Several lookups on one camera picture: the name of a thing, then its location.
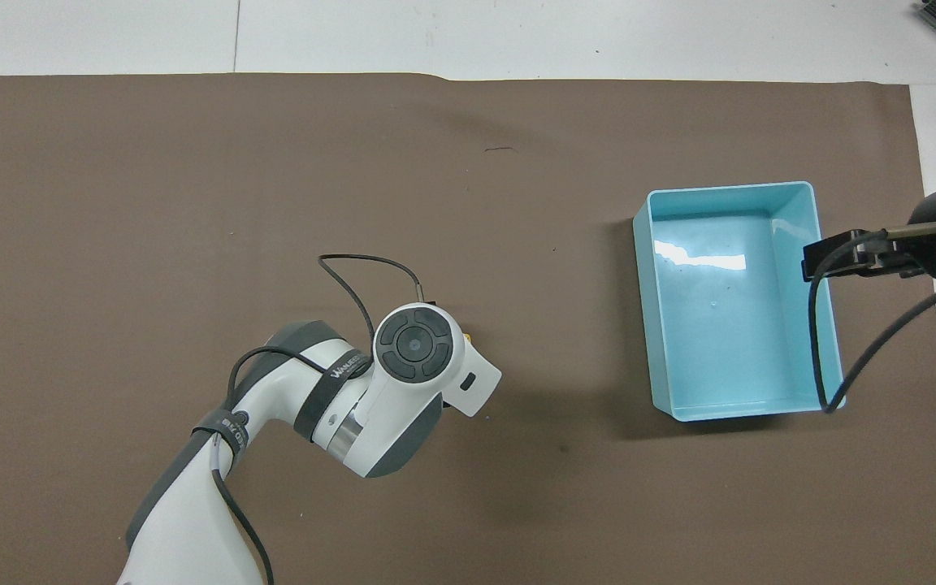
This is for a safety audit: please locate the black cable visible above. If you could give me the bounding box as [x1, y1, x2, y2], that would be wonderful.
[210, 254, 436, 585]
[808, 221, 936, 414]

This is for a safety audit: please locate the light blue plastic bin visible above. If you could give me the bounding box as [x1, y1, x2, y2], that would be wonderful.
[632, 180, 847, 423]

